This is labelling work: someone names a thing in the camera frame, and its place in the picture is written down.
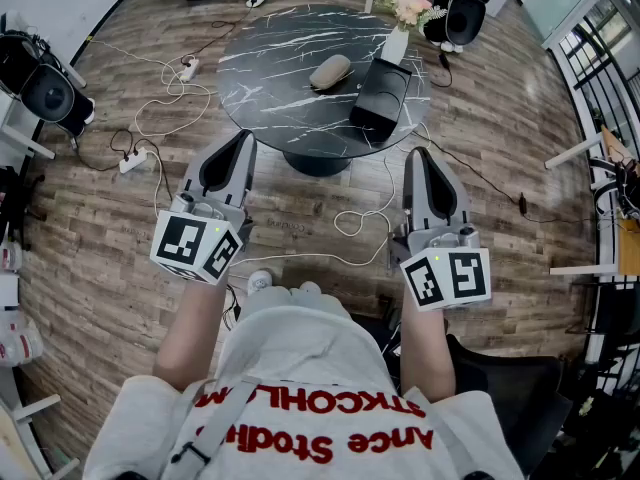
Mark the black window frame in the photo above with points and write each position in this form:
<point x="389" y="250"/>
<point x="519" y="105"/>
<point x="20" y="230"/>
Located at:
<point x="595" y="53"/>

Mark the clear bottle red label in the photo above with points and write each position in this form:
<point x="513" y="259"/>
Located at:
<point x="20" y="343"/>

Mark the person's left forearm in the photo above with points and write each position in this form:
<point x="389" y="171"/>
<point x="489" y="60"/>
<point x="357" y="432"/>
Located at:
<point x="187" y="338"/>

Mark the pastel flower bouquet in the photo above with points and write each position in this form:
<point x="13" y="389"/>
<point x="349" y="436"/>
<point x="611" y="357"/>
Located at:
<point x="407" y="5"/>

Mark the white desk frame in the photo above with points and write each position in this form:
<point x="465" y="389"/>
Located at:
<point x="575" y="150"/>

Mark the person's right forearm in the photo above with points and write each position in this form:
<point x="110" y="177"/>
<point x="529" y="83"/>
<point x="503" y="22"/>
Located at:
<point x="427" y="348"/>

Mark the black power adapter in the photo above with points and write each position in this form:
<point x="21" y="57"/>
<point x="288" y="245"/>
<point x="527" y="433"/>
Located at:
<point x="444" y="62"/>

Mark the black metal rack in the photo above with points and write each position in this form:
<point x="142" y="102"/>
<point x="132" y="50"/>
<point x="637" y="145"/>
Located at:
<point x="615" y="318"/>

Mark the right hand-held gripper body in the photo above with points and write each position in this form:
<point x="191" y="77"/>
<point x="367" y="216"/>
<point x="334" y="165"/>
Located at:
<point x="445" y="273"/>

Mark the person's white printed shirt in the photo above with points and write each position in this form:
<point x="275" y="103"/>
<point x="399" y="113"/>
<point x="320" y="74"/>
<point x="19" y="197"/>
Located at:
<point x="310" y="393"/>

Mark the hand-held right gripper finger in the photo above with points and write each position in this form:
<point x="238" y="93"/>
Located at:
<point x="412" y="188"/>
<point x="463" y="202"/>

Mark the white power strip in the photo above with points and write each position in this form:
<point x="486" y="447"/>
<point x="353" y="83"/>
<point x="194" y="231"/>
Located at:
<point x="189" y="69"/>
<point x="133" y="160"/>

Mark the black rectangular box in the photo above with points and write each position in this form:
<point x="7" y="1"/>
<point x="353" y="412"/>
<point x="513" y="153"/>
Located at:
<point x="382" y="98"/>

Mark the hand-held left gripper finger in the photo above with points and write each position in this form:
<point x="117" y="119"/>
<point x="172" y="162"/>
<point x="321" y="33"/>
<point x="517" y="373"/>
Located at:
<point x="248" y="165"/>
<point x="192" y="174"/>

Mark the white vase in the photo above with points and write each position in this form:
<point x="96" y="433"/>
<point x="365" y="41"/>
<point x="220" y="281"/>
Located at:
<point x="395" y="45"/>

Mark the person's white shoe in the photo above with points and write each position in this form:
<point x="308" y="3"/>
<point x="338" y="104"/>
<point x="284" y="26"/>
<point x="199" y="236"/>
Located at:
<point x="260" y="282"/>

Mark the black table pedestal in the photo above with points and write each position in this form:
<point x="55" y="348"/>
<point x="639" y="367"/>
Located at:
<point x="317" y="164"/>

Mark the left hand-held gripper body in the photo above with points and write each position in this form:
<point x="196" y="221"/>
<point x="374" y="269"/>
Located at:
<point x="205" y="238"/>

